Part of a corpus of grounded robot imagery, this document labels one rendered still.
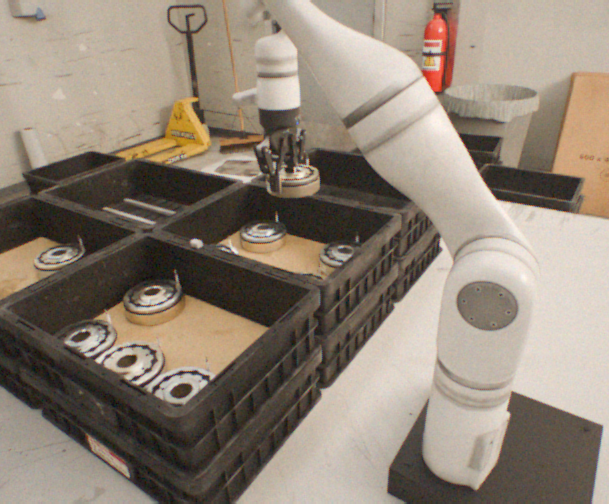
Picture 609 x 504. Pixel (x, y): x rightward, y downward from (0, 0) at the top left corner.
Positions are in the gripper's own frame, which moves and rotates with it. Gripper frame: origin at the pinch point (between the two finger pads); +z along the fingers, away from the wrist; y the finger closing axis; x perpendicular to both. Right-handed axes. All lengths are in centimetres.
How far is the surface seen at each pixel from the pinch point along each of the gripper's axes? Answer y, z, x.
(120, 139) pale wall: 194, 82, 327
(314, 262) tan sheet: 1.9, 17.4, -5.3
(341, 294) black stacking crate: -10.9, 13.2, -19.0
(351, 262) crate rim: -9.4, 7.5, -20.0
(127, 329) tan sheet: -33.0, 17.7, 10.4
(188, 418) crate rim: -47, 9, -20
